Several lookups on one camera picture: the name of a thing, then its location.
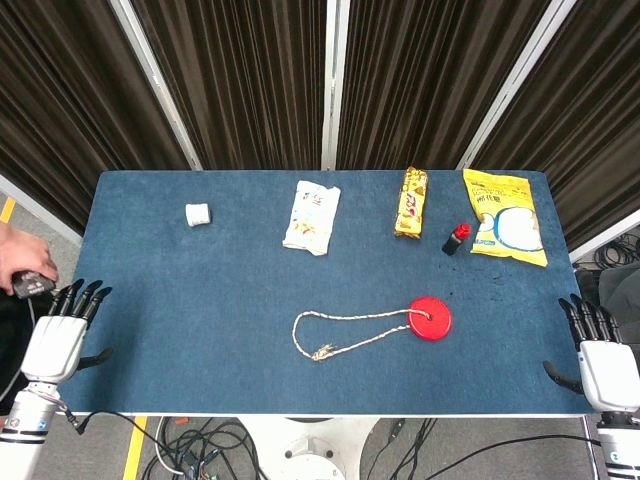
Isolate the black bottle red cap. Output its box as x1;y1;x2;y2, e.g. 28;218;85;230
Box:
441;223;472;257

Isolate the dark grey bag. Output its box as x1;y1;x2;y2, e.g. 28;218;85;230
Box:
574;263;640;346

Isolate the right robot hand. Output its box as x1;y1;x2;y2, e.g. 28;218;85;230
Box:
542;293;640;414

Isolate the yellow snack bag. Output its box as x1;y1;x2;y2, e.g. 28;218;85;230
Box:
462;168;549;268

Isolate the black cable coil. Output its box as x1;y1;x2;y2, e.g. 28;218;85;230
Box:
574;232;640;274

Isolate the black handheld device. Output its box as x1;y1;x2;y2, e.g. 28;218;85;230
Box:
11;269;58;301

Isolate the person's bare hand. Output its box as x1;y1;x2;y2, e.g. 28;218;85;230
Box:
0;222;60;296

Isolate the white frame rail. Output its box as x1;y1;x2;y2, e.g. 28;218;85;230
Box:
568;208;640;263
0;173;84;247

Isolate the white table frame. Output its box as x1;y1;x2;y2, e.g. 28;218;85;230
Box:
134;412;584;420

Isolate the white snack packet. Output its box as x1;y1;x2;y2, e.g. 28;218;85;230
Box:
281;179;342;258

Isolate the gold snack bar pack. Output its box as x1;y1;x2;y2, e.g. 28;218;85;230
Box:
393;166;430;240

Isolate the white frame post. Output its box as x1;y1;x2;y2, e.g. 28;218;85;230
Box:
320;0;351;171
108;0;204;172
455;0;581;170

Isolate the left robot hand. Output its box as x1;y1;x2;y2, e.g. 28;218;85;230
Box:
20;278;114;385

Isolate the beige braided rope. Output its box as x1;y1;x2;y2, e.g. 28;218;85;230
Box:
291;308;434;362

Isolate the blue table cloth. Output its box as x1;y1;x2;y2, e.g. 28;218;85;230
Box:
58;169;591;416

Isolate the long black cable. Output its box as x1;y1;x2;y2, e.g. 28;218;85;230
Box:
387;432;604;480

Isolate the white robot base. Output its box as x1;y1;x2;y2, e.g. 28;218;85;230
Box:
239;417;386;480

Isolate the black cable with plug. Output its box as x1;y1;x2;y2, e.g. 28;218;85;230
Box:
63;407;201;454

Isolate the white cable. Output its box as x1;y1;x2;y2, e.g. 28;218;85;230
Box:
152;416;187;476

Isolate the red disc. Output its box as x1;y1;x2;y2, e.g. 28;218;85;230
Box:
408;296;454;342

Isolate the dark brown curtain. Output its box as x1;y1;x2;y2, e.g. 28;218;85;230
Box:
130;0;329;171
335;0;552;171
0;0;192;236
472;0;640;251

